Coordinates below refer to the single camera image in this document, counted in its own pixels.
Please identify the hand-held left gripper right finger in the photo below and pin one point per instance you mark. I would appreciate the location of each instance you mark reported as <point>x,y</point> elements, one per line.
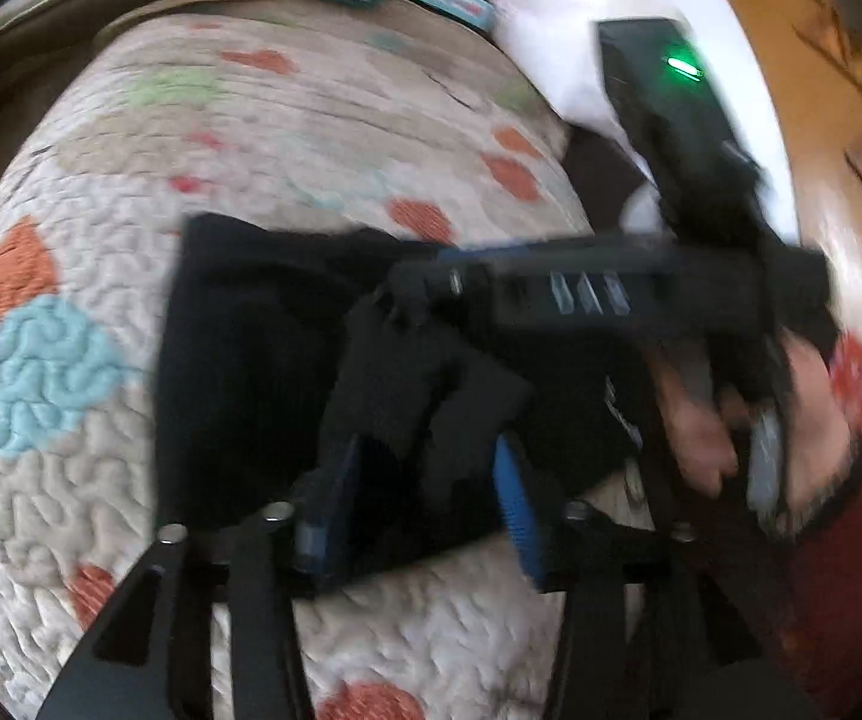
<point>521,514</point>

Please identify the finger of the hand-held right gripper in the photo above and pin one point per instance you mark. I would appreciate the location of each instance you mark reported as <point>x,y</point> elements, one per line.
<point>536,285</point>

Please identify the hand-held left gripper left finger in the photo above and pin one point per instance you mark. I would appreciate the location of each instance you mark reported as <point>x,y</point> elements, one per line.
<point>326,514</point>

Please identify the black pants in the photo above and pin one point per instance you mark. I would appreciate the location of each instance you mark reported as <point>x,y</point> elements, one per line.
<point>266,390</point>

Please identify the person's right forearm red sleeve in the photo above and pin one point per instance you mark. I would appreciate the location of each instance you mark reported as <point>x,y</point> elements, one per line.
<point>850,577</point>

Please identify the person's right hand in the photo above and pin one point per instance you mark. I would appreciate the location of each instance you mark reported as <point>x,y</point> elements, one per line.
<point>700,427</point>

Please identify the white quilted polka dot blanket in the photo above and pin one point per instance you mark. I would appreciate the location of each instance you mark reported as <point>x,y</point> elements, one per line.
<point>101,187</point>

